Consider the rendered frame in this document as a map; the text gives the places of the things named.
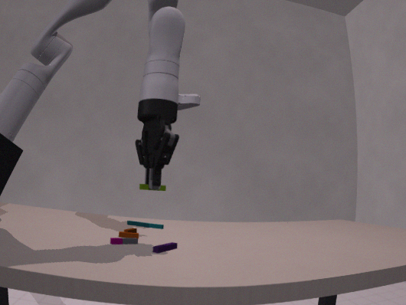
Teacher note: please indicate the orange rod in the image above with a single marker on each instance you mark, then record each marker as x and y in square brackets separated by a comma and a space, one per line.
[128, 235]
[133, 230]

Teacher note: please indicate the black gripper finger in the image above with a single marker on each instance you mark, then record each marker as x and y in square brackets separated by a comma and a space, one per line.
[159, 158]
[141, 147]

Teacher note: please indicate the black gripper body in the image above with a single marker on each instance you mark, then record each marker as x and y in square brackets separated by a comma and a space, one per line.
[155, 114]

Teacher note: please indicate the lime green rectangular bar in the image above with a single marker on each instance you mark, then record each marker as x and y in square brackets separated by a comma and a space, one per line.
[146, 187]

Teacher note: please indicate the purple rod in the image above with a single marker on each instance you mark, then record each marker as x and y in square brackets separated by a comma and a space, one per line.
[164, 247]

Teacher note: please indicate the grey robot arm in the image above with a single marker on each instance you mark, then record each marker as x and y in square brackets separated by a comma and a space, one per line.
[160, 76]

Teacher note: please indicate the magenta rod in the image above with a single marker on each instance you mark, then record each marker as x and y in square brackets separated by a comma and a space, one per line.
[116, 240]

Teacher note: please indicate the turquoise rod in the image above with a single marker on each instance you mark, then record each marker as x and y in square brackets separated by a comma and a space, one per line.
[143, 224]

